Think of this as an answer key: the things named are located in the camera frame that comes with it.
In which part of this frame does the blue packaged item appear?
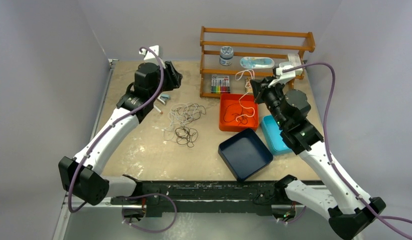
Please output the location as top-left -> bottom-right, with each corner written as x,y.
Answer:
239,56 -> 275,69

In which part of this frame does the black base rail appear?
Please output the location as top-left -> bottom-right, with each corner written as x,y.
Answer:
111,180 -> 292,217

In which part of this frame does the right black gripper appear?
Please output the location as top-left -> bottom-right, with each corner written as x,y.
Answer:
250,76 -> 288,129

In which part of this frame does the orange spiral notebook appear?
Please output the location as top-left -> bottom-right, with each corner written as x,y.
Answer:
245,77 -> 253,94

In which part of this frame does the white orange marker pen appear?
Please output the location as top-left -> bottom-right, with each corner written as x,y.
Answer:
154,105 -> 163,115

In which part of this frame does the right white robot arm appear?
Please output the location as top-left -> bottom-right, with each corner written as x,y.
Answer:
250,77 -> 386,240

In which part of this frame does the white blue lidded jar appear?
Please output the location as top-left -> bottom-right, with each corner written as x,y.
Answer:
219,45 -> 234,66

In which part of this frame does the orange plastic bin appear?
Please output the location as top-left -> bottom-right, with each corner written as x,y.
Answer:
219,93 -> 259,132

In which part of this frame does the white red box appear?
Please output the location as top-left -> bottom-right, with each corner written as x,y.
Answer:
287,53 -> 302,67

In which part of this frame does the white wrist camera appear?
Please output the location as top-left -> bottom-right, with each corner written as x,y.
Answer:
268,61 -> 303,88
143,45 -> 160,65

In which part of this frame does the coloured marker pen pack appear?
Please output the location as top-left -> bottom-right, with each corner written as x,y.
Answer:
211,74 -> 231,94

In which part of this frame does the light blue stapler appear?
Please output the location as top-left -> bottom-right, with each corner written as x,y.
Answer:
158,94 -> 171,105

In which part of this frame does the black cable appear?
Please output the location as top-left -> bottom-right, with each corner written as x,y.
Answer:
223,103 -> 256,127

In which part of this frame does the dark blue plastic bin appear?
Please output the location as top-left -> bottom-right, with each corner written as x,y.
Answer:
218,128 -> 273,182

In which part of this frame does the brown cable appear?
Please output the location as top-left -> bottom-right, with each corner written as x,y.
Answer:
173,125 -> 199,149

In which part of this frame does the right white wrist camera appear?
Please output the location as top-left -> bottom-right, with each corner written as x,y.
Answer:
268,61 -> 303,88

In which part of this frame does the wooden shelf rack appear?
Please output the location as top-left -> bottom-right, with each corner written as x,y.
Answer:
199,26 -> 316,98

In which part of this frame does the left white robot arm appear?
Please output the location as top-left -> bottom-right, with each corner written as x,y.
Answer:
58,61 -> 183,206

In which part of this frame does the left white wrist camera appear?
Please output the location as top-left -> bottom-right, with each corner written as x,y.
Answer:
143,45 -> 160,65

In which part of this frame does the white cable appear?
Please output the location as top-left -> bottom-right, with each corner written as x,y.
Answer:
234,68 -> 257,123

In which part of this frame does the light blue plastic bin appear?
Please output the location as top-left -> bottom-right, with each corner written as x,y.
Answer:
260,115 -> 292,156

